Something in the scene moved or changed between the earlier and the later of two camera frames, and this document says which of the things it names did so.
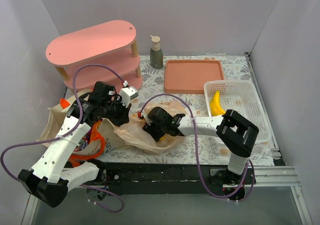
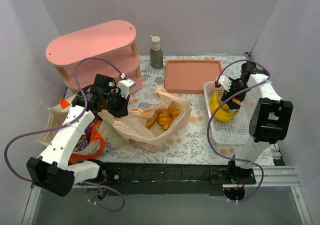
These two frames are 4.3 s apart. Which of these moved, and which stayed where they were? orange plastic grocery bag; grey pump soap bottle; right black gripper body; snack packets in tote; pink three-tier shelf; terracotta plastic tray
Moved: orange plastic grocery bag; right black gripper body
Stayed: terracotta plastic tray; snack packets in tote; grey pump soap bottle; pink three-tier shelf
